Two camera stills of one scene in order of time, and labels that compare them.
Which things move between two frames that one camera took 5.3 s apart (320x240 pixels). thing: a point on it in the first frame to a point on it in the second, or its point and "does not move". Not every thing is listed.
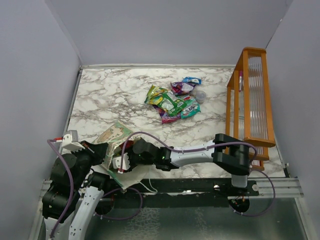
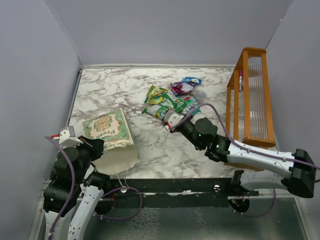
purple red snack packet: (180, 88) does not move
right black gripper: (129, 153) to (176, 129)
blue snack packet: (193, 79) does not move
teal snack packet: (192, 107) does not move
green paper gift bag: (118, 134) to (119, 155)
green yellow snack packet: (155, 95) does not move
